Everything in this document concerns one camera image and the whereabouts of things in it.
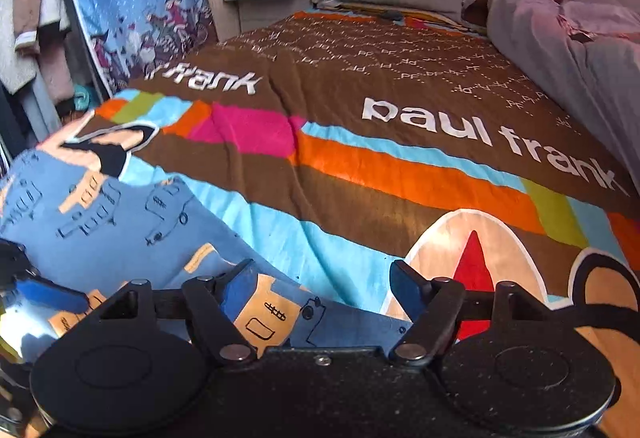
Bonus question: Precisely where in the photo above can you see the hanging beige grey clothes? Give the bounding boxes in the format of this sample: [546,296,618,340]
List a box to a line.
[1,0,74,141]

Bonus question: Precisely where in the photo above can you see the paul frank colourful bedspread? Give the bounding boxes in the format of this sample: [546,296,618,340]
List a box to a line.
[34,10,640,438]

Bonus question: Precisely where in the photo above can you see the grey pillow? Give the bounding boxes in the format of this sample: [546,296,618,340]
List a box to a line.
[314,0,478,25]

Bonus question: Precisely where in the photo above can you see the grey purple duvet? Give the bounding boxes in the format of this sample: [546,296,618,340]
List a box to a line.
[487,0,639,184]

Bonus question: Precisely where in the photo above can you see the teal toy on floor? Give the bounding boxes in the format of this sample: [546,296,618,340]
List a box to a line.
[73,83,102,112]

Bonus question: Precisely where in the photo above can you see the blue car print pants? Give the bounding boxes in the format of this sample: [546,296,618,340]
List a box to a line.
[1,152,409,354]

